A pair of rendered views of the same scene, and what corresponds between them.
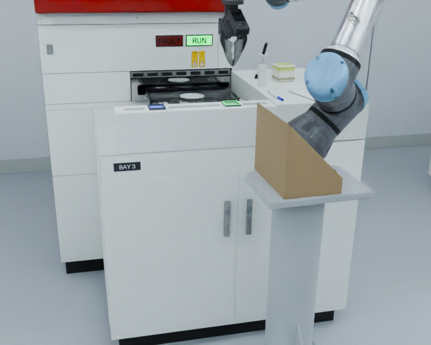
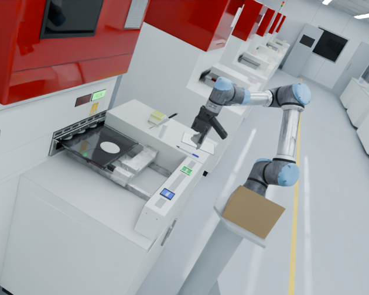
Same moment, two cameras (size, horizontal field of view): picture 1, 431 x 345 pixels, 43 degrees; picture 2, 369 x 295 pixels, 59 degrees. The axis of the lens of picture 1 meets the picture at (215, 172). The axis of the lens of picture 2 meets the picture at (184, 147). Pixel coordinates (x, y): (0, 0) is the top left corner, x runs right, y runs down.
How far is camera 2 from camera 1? 1.92 m
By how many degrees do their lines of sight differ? 61
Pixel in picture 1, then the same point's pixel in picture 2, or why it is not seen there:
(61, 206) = not seen: outside the picture
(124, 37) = (57, 105)
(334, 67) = (296, 172)
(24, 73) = not seen: outside the picture
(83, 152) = (3, 215)
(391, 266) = not seen: hidden behind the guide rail
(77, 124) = (4, 194)
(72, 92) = (6, 167)
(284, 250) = (231, 252)
